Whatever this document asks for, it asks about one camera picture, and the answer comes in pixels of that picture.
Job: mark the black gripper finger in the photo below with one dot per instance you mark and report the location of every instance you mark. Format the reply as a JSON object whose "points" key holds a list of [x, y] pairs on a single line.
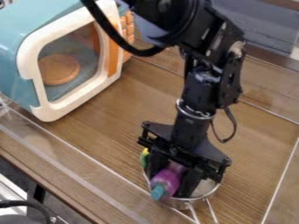
{"points": [[191, 178], [158, 161]]}

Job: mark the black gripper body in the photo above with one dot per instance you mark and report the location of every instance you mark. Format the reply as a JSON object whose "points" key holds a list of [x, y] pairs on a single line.
{"points": [[203, 156]]}

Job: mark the silver pot with wire handle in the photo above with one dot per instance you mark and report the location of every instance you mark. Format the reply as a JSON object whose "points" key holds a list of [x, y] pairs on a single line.
{"points": [[201, 196]]}

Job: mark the purple toy eggplant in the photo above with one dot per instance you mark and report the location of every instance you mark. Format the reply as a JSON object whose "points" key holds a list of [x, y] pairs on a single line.
{"points": [[166, 182]]}

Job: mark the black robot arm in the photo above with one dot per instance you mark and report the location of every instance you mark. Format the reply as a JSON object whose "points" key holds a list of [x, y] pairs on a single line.
{"points": [[211, 41]]}

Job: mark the yellow toy banana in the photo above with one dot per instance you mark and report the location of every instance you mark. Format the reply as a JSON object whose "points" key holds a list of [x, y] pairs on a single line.
{"points": [[145, 157]]}

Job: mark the clear acrylic barrier panel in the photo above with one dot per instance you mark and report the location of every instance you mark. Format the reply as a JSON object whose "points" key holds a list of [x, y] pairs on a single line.
{"points": [[98, 193]]}

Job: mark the blue white toy microwave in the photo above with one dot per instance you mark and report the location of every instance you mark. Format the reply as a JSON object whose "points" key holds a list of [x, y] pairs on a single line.
{"points": [[58, 58]]}

